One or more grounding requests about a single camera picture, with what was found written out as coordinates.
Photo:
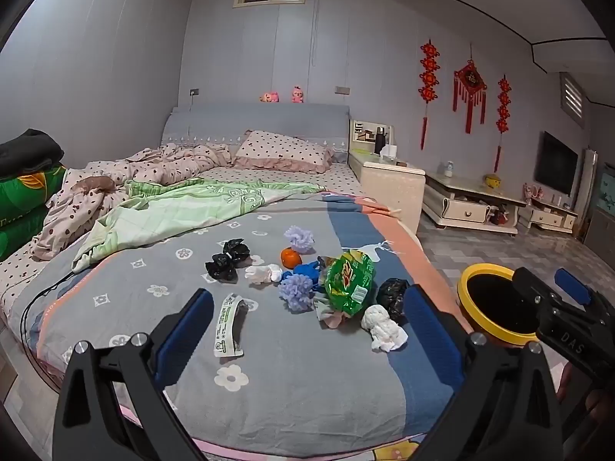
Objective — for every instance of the cream bedside cabinet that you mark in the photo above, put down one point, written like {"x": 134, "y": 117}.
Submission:
{"x": 389, "y": 187}

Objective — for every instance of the orange tangerine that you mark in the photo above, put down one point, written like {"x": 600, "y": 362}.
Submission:
{"x": 289, "y": 258}

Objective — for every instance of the light green quilt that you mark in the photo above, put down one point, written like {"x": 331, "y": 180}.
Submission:
{"x": 192, "y": 201}

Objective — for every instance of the pink paper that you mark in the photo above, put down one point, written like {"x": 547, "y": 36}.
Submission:
{"x": 331, "y": 319}

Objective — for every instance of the black television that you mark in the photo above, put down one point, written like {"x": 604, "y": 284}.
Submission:
{"x": 556, "y": 163}

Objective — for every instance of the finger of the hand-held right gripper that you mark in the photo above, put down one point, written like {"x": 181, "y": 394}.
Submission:
{"x": 571, "y": 285}
{"x": 571, "y": 341}

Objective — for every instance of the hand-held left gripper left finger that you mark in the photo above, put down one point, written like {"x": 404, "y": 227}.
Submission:
{"x": 187, "y": 331}

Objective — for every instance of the white standing air conditioner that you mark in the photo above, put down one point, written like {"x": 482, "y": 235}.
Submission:
{"x": 587, "y": 192}

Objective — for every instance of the white jar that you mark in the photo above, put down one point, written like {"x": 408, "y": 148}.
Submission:
{"x": 448, "y": 169}

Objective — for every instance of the white tissue pack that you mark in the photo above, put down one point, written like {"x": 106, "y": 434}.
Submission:
{"x": 390, "y": 151}

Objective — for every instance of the dotted bed sheet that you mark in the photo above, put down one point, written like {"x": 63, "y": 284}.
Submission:
{"x": 307, "y": 180}

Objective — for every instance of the large white tissue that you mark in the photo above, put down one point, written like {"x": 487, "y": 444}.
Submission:
{"x": 384, "y": 329}

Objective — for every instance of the fish tank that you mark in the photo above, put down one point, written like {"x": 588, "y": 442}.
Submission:
{"x": 606, "y": 187}

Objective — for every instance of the person's right hand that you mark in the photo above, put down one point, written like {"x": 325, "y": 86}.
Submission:
{"x": 598, "y": 406}

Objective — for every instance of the red box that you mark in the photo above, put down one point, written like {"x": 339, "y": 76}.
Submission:
{"x": 499, "y": 213}

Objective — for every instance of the small cream side cabinet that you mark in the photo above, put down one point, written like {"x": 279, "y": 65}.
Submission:
{"x": 550, "y": 218}

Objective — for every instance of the pink plush toy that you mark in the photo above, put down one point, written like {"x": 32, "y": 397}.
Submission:
{"x": 269, "y": 97}
{"x": 297, "y": 95}

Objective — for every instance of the pink doll figurines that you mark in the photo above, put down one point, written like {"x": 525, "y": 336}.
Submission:
{"x": 532, "y": 194}

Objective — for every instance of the brown fuzzy cloth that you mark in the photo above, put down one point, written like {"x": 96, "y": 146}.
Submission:
{"x": 96, "y": 182}

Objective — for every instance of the red diamond tassel decoration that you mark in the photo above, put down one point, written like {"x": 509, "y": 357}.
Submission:
{"x": 470, "y": 79}

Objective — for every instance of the cream bedside shelf unit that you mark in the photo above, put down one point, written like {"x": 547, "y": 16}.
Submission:
{"x": 363, "y": 137}

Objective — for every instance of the white printed wrapper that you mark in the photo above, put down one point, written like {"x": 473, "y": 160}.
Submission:
{"x": 230, "y": 321}

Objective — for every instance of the grey tank cabinet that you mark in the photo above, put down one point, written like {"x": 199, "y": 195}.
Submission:
{"x": 601, "y": 230}

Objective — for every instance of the black folded cloth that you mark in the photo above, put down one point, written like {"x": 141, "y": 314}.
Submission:
{"x": 29, "y": 149}

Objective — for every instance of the louvred vent window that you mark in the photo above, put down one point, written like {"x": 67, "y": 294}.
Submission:
{"x": 572, "y": 98}

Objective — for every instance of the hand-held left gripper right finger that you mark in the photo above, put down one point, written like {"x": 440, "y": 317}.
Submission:
{"x": 427, "y": 331}

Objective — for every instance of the black plastic bag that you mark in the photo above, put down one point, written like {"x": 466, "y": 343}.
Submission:
{"x": 393, "y": 297}
{"x": 226, "y": 261}

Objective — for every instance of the pink dotted pillow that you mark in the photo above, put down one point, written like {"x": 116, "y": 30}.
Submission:
{"x": 283, "y": 149}

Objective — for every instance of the yellow trash bin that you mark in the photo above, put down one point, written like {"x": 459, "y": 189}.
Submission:
{"x": 480, "y": 270}

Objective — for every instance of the black thermos bottle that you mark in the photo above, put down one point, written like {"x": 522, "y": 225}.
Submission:
{"x": 380, "y": 140}

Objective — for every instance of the pink dotted duvet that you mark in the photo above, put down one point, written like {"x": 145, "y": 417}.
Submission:
{"x": 168, "y": 163}

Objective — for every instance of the green snack bag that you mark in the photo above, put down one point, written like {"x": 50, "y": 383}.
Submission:
{"x": 350, "y": 283}

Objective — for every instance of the cream television stand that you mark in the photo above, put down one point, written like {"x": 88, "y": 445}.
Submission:
{"x": 461, "y": 211}

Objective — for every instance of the grey upholstered headboard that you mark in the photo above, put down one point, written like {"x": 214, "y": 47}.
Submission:
{"x": 216, "y": 120}

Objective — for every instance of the purple pompom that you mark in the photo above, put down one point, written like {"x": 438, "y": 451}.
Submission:
{"x": 299, "y": 239}
{"x": 295, "y": 293}

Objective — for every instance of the grey blue orange printed blanket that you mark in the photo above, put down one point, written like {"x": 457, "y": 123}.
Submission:
{"x": 298, "y": 394}

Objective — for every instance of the small white tissue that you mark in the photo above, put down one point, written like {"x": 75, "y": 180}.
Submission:
{"x": 262, "y": 273}

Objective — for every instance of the green patterned cushion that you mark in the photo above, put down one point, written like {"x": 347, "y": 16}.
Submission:
{"x": 24, "y": 192}

